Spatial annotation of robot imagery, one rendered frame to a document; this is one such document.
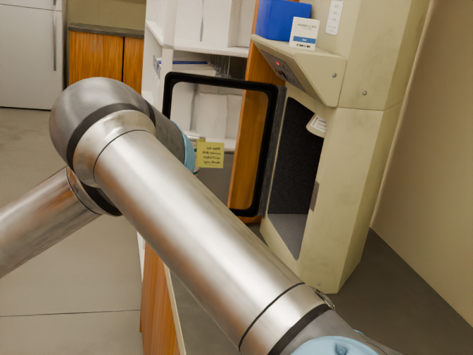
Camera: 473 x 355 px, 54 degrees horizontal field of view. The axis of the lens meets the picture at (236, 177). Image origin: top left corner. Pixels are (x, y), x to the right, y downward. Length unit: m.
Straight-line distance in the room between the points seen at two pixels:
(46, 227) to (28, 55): 5.25
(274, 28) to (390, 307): 0.73
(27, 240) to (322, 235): 0.67
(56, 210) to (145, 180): 0.26
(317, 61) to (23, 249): 0.62
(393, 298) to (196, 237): 0.95
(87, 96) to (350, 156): 0.68
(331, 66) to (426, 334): 0.65
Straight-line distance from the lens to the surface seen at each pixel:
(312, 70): 0.96
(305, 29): 1.04
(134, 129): 0.47
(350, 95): 1.01
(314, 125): 1.14
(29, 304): 2.67
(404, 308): 1.27
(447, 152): 1.39
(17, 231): 0.70
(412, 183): 1.50
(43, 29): 5.83
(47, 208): 0.67
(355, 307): 1.21
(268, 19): 1.14
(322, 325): 0.36
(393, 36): 1.03
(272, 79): 1.33
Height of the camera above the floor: 1.60
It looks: 21 degrees down
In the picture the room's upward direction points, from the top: 8 degrees clockwise
